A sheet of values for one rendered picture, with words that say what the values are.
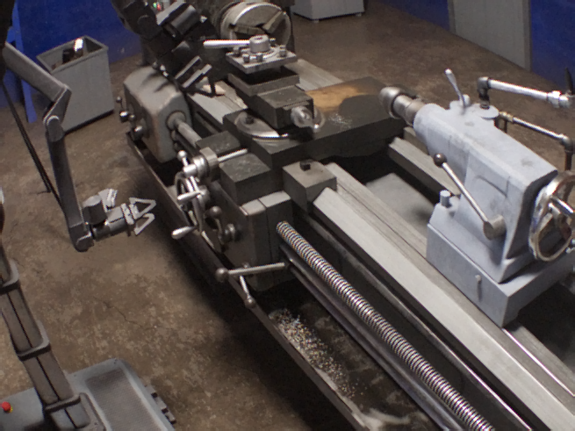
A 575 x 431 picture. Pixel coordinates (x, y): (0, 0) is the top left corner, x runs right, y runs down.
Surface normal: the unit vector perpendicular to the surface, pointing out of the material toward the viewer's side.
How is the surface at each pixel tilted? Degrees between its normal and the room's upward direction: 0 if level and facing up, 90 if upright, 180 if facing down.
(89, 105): 90
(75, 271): 0
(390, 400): 0
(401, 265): 36
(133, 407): 0
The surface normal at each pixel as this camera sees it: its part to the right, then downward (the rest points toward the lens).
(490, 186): -0.88, 0.11
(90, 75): 0.54, 0.43
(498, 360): -0.59, -0.48
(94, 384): -0.10, -0.82
